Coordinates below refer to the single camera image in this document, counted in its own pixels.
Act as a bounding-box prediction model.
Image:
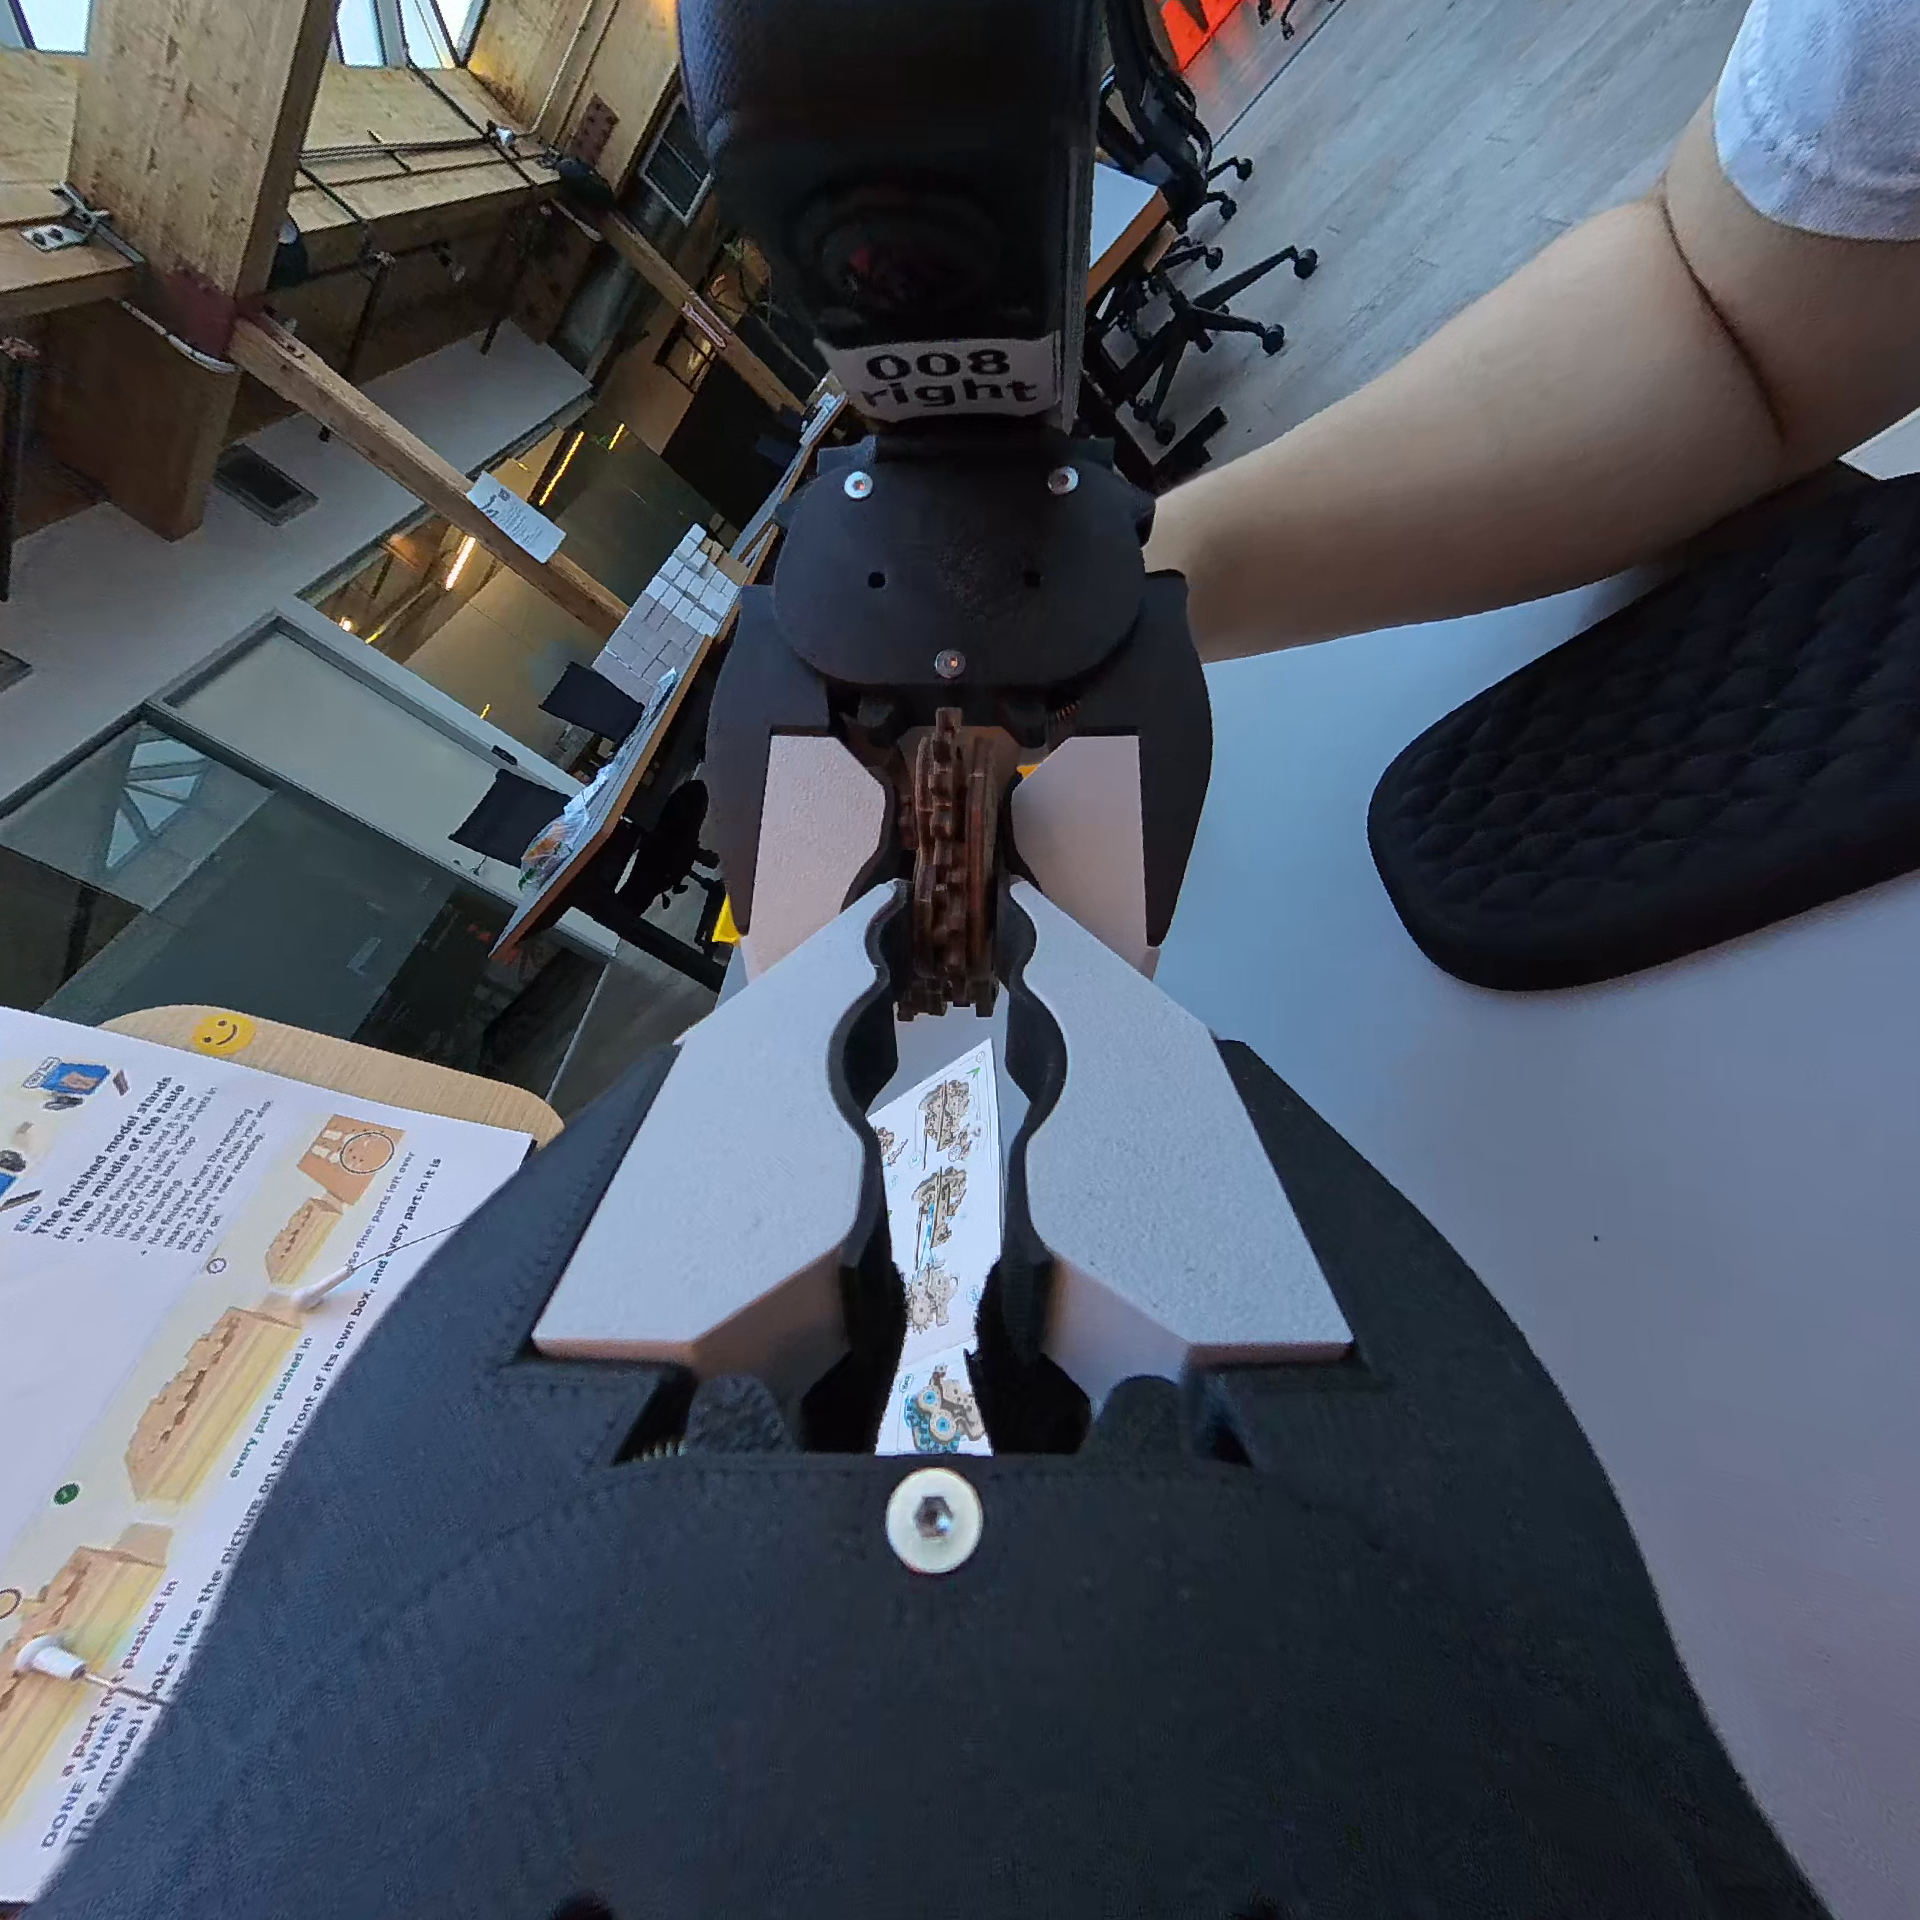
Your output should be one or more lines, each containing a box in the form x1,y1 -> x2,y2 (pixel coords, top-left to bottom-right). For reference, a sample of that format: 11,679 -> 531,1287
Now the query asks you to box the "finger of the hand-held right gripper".
993,729 -> 1159,981
748,724 -> 917,977

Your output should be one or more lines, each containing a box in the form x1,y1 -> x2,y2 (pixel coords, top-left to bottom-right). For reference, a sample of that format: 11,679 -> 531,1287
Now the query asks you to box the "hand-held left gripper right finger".
974,880 -> 1355,1455

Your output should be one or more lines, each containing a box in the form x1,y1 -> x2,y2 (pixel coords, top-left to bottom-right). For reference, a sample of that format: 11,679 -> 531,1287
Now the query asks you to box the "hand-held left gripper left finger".
526,880 -> 917,1455

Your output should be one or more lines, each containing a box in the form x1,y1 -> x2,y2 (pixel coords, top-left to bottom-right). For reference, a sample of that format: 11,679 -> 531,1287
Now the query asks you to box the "wooden gear assembly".
893,701 -> 1004,1023

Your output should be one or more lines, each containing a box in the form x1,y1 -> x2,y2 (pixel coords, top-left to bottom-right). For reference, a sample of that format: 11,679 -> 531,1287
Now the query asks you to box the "person's right forearm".
1143,83 -> 1920,668

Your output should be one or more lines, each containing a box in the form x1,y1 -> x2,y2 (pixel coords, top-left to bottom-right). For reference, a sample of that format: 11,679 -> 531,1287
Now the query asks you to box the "printed task sheet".
0,1006 -> 537,1897

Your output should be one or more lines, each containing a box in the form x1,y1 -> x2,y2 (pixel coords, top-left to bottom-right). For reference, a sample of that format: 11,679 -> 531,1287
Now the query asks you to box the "black office chair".
622,779 -> 727,958
1098,30 -> 1259,191
1087,223 -> 1321,451

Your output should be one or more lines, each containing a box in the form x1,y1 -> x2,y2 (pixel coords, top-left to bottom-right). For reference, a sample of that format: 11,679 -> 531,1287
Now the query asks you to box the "long wooden table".
488,384 -> 848,958

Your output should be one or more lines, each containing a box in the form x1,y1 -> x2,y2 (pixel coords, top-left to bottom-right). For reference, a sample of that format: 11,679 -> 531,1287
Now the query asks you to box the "assembly instruction booklet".
866,1040 -> 1004,1455

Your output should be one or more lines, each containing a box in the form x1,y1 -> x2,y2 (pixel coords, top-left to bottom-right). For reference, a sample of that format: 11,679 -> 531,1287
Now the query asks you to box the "stack of white boxes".
597,520 -> 748,684

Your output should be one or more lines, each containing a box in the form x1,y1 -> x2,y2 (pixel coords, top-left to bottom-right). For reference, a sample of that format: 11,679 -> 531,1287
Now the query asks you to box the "light wooden board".
103,1001 -> 566,1159

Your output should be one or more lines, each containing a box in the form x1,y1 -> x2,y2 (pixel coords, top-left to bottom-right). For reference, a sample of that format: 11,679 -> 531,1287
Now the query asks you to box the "white paper sign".
464,475 -> 566,563

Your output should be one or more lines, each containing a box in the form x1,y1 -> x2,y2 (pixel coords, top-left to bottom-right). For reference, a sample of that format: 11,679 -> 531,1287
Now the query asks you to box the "diagonal wooden beam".
227,316 -> 629,640

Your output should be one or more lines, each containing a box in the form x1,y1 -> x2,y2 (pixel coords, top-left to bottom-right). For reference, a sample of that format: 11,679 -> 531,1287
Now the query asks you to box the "black honeycomb pad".
1368,467 -> 1920,992

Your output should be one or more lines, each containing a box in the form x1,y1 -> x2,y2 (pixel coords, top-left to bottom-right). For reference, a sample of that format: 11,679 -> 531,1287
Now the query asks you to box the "thick wooden pillar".
37,0 -> 341,541

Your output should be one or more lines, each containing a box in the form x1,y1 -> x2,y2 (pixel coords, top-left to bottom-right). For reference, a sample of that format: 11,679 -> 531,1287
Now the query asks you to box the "grey shirt sleeve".
1712,0 -> 1920,243

